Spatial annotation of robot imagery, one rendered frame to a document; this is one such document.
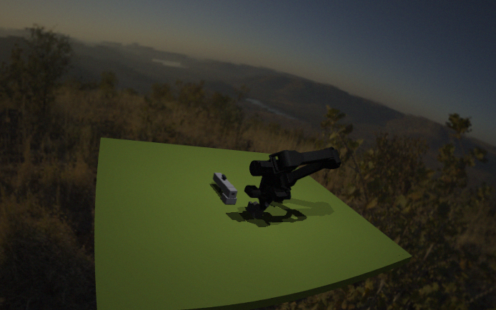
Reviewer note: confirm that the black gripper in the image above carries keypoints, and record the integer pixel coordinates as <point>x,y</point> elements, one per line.
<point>263,196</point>

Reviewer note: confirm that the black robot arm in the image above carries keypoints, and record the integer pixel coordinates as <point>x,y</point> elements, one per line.
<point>287,162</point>

